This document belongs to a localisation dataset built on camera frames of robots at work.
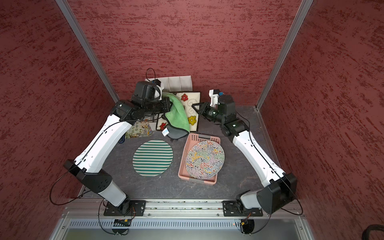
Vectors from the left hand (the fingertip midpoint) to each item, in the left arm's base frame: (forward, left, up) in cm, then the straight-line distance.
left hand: (172, 107), depth 70 cm
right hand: (-2, -9, +1) cm, 9 cm away
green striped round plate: (-10, +16, -36) cm, 40 cm away
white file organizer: (+38, +4, -15) cm, 41 cm away
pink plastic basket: (+1, -8, -33) cm, 34 cm away
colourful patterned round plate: (-13, -17, -32) cm, 38 cm away
